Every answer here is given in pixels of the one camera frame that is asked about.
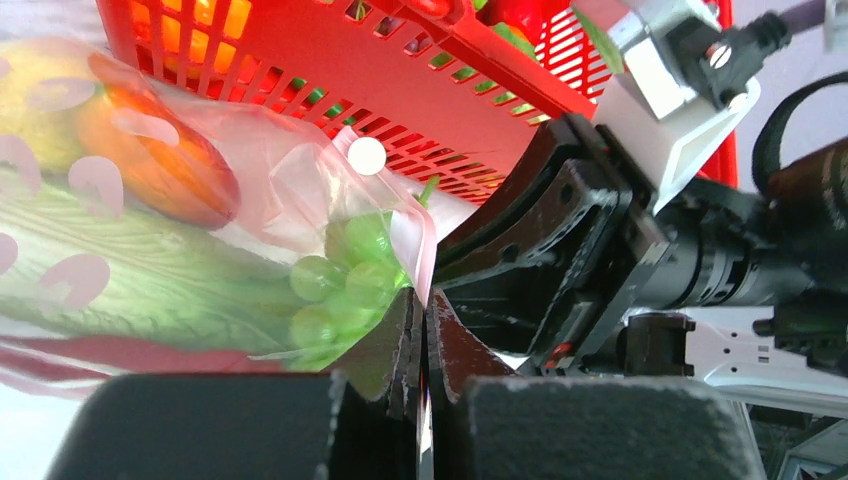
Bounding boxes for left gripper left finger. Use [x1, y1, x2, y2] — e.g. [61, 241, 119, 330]
[48, 288, 423, 479]

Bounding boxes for clear zip top bag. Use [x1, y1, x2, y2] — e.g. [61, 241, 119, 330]
[1, 37, 438, 398]

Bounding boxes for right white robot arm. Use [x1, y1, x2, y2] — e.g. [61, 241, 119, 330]
[433, 114, 847, 418]

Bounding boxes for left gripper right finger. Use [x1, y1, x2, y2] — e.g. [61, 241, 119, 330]
[424, 290, 759, 479]

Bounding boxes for red tomato toy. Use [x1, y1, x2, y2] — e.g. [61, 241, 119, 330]
[73, 86, 241, 230]

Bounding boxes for green grape bunch toy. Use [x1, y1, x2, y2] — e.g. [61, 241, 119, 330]
[272, 176, 412, 372]

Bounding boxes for red plastic shopping basket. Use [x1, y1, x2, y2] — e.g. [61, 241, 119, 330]
[98, 1, 738, 204]

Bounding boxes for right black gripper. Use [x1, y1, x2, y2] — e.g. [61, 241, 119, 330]
[433, 113, 668, 370]

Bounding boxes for yellow lemon toy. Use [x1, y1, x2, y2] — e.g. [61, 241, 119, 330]
[1, 37, 102, 173]

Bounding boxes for napa cabbage toy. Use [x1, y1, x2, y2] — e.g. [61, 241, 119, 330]
[1, 182, 302, 354]

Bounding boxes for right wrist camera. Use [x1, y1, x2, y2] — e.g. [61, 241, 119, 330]
[571, 1, 792, 213]

